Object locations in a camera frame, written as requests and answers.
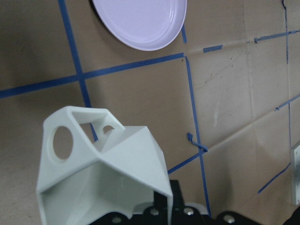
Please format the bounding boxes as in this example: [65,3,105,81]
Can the blue tape grid lines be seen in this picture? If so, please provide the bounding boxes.
[0,0,300,225]

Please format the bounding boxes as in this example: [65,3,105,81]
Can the white round plate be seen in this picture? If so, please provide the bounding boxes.
[93,0,187,51]

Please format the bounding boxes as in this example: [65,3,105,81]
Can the white angular 3D-printed cup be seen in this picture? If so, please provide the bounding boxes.
[36,106,173,225]

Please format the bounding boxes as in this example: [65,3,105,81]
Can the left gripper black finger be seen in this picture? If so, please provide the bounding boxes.
[153,180,185,211]

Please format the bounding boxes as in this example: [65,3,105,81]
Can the grey metal bracket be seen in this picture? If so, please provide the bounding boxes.
[291,142,300,206]

